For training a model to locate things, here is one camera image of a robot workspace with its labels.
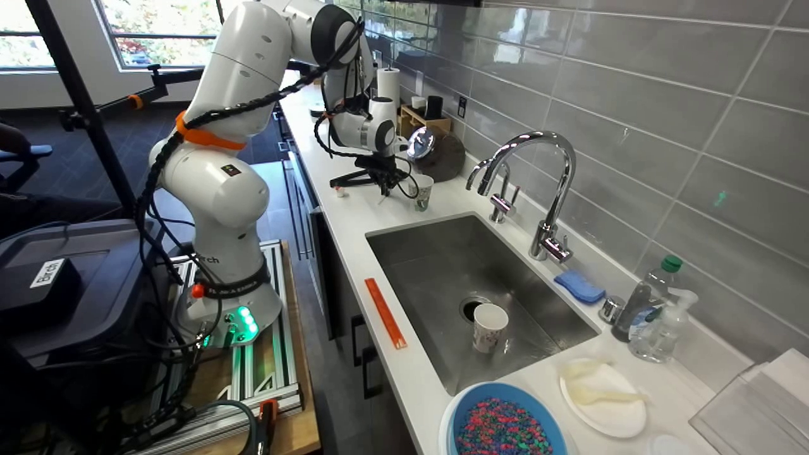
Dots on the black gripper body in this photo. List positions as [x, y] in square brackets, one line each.
[388, 164]

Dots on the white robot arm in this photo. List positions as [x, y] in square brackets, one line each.
[219, 203]

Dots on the white plate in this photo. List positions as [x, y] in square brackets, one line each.
[616, 418]

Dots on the black tongs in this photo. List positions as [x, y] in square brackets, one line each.
[349, 180]

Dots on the wooden utensil holder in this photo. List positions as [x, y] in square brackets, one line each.
[418, 122]

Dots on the black pot with silver lid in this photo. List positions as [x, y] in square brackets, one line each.
[447, 161]

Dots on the small black box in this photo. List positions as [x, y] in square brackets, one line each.
[435, 107]

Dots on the white paper towel roll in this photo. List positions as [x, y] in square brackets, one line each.
[388, 82]

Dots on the stainless steel sink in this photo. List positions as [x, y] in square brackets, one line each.
[438, 269]

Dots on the small chrome faucet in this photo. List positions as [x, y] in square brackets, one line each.
[505, 203]

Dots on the orange wrapped plastic utensil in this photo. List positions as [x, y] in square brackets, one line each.
[385, 315]

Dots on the tall chrome faucet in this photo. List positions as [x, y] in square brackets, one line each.
[549, 243]

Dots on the white paper cup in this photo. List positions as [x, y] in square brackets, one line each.
[490, 327]

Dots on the blue sponge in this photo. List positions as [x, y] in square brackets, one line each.
[579, 288]

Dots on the blue bowl with white rim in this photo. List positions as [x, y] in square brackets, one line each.
[507, 387]

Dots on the multicoloured gravel beads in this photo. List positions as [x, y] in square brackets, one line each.
[507, 428]

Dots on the green capped bottle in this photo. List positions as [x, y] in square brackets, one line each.
[646, 306]

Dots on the dark plastic storage bin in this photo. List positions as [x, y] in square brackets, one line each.
[110, 269]

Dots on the clear plastic bottle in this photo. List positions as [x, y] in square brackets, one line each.
[672, 329]

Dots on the black box with label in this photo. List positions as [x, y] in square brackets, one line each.
[33, 294]

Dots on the black office chair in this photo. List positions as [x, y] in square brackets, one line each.
[17, 142]

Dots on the clear plastic container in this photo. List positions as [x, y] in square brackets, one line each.
[759, 408]

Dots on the wall power outlet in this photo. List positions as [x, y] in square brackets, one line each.
[462, 107]

